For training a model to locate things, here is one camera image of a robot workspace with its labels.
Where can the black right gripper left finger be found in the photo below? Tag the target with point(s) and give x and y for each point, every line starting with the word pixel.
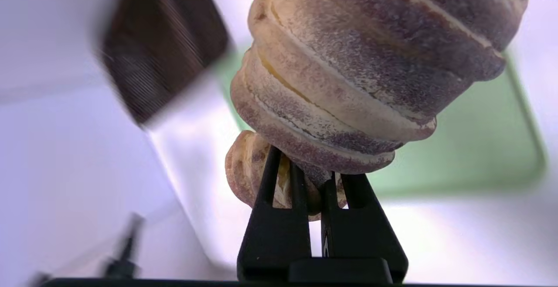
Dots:
pixel 270 234

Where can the dark brown wicker basket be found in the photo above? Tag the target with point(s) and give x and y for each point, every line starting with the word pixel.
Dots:
pixel 161 42

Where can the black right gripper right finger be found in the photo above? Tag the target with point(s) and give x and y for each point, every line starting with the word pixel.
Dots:
pixel 362 230

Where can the light green plastic tray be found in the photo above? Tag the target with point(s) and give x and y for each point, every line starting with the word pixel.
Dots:
pixel 479 147

